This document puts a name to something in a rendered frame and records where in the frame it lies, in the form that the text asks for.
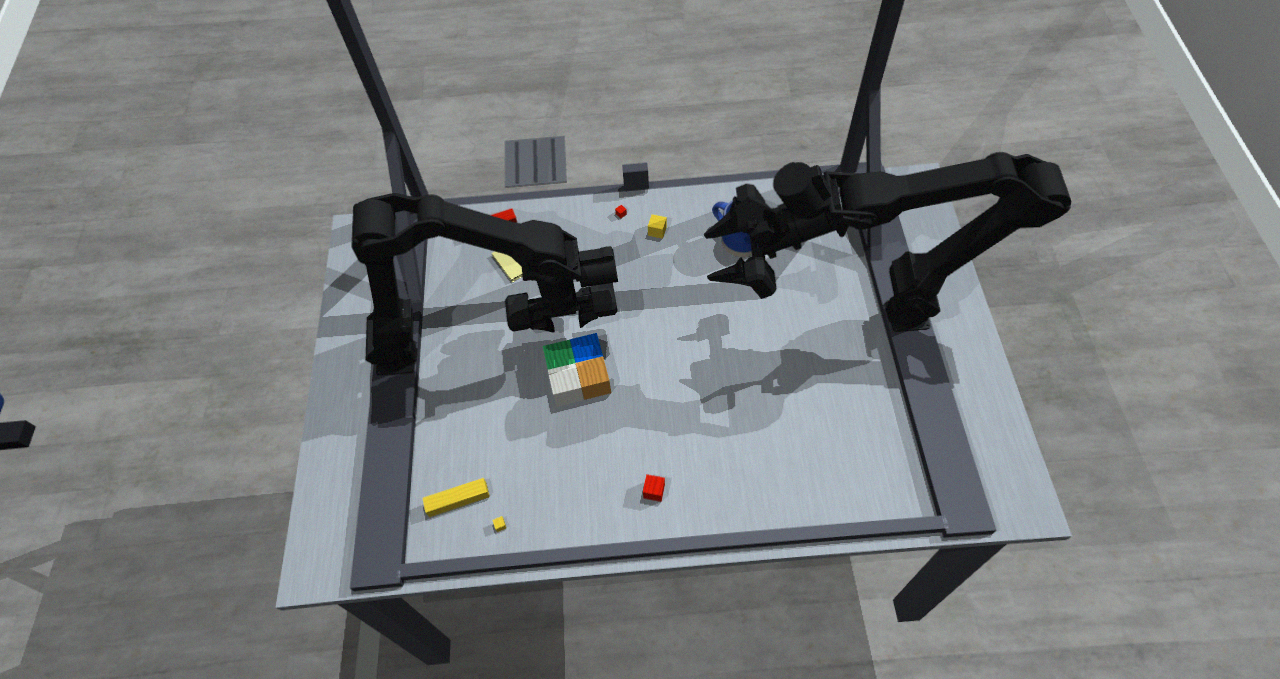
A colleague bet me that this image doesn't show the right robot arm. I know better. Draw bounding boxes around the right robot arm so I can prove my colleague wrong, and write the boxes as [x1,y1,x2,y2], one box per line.
[352,193,618,375]

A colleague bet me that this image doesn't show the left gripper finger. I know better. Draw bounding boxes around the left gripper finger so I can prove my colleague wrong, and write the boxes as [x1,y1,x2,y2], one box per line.
[707,258,750,286]
[704,196,741,240]

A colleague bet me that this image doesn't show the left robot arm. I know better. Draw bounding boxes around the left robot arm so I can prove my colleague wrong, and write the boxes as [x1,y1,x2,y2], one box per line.
[735,152,1071,332]

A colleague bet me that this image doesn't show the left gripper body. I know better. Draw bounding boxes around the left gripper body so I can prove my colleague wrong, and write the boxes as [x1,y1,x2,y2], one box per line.
[736,184,805,299]

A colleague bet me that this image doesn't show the blue mug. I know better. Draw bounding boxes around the blue mug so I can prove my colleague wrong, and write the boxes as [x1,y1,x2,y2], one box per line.
[712,200,753,258]

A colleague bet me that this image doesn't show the orange cube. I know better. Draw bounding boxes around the orange cube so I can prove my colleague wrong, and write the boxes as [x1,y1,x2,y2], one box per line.
[576,356,611,400]

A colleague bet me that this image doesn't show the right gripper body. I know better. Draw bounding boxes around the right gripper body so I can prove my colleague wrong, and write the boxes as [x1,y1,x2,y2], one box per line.
[506,283,618,332]

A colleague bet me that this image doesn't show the green cube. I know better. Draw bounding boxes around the green cube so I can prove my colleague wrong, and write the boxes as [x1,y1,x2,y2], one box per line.
[543,340,576,370]

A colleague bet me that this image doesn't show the blue cube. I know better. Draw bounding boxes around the blue cube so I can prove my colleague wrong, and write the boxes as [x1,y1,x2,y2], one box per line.
[570,333,603,363]

